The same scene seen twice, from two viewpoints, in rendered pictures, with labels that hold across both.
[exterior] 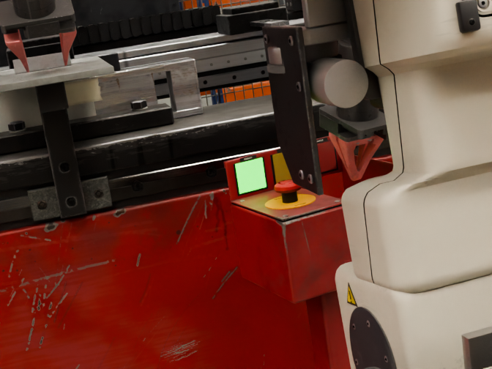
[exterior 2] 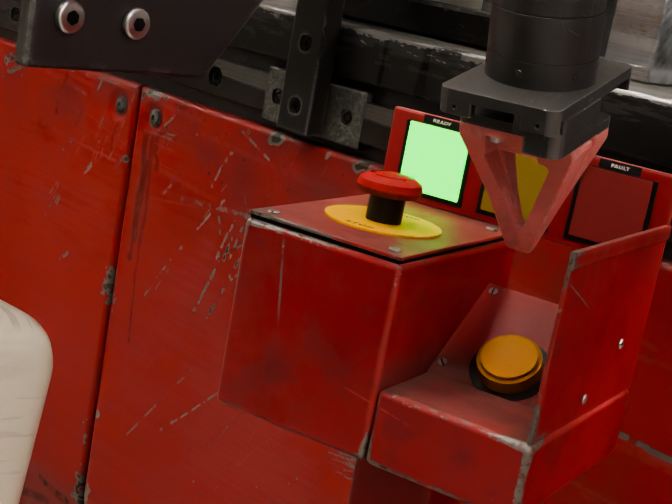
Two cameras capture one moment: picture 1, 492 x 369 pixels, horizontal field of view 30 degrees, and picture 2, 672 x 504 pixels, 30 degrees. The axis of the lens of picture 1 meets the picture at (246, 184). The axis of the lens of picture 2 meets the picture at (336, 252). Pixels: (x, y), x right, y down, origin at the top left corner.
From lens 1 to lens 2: 1.05 m
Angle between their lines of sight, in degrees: 53
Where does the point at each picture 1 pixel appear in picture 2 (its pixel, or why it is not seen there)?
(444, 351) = not seen: outside the picture
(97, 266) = not seen: hidden behind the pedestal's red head
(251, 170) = (437, 150)
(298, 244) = (260, 283)
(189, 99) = (635, 43)
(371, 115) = (523, 74)
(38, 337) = (210, 301)
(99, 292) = not seen: hidden behind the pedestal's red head
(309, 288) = (252, 391)
